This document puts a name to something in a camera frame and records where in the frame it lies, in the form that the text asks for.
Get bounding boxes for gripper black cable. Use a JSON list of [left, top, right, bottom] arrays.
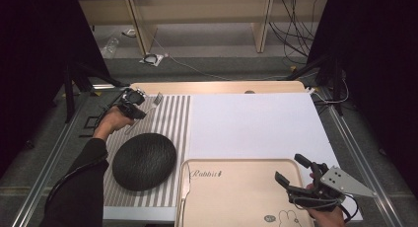
[[338, 192, 360, 225], [44, 155, 110, 221]]

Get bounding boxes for beige wooden shelf unit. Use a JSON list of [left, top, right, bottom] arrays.
[[78, 0, 329, 56]]

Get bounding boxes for striped grey placemat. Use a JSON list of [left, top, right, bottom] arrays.
[[103, 94, 191, 208]]

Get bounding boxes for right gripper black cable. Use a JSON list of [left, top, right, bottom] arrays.
[[338, 192, 360, 225]]

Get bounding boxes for person's right hand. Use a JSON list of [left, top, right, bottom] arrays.
[[305, 172, 347, 227]]

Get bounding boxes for black curtain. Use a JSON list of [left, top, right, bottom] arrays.
[[307, 0, 418, 198], [0, 0, 111, 177]]

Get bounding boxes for packet with black ring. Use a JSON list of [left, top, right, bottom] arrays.
[[139, 52, 165, 68]]

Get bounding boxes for aluminium floor rail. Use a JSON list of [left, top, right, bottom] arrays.
[[12, 94, 92, 227], [318, 88, 406, 227]]

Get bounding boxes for thin white floor cable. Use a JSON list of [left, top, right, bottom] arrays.
[[150, 36, 292, 82]]

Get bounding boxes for black textured round plate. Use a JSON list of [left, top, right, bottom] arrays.
[[111, 132, 178, 192]]

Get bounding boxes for clear plastic bag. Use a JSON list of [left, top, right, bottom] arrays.
[[100, 38, 120, 59]]

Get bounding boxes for person's left hand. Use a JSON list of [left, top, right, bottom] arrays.
[[93, 105, 136, 142]]

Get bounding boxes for bundle of black cables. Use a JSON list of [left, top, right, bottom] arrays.
[[268, 0, 318, 66]]

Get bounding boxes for beige tray with rabbit print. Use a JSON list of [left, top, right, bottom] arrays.
[[174, 158, 315, 227]]

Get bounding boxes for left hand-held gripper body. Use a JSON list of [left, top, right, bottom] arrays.
[[104, 87, 148, 117]]

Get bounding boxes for white placemat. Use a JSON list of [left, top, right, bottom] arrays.
[[102, 92, 364, 223]]

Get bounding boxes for white cable with plug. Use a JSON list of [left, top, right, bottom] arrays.
[[305, 78, 350, 106]]

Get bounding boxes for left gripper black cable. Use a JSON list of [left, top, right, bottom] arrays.
[[44, 155, 110, 221]]

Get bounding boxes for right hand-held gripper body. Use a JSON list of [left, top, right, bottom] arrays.
[[286, 161, 378, 212]]

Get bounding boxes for black tripod stand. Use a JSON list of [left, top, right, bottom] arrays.
[[285, 52, 345, 116], [63, 59, 130, 123]]

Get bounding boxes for silver fork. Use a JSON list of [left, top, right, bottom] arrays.
[[124, 92, 165, 136]]

